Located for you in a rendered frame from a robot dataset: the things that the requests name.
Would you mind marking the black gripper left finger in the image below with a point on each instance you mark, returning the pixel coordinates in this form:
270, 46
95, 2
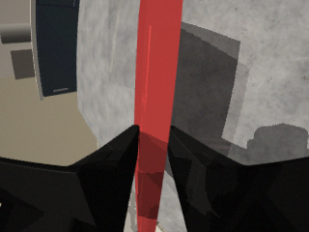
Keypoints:
94, 190

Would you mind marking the red rectangular lid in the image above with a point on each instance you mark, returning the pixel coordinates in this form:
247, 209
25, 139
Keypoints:
159, 31

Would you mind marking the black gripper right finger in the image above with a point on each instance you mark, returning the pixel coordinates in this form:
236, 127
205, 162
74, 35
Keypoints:
216, 191

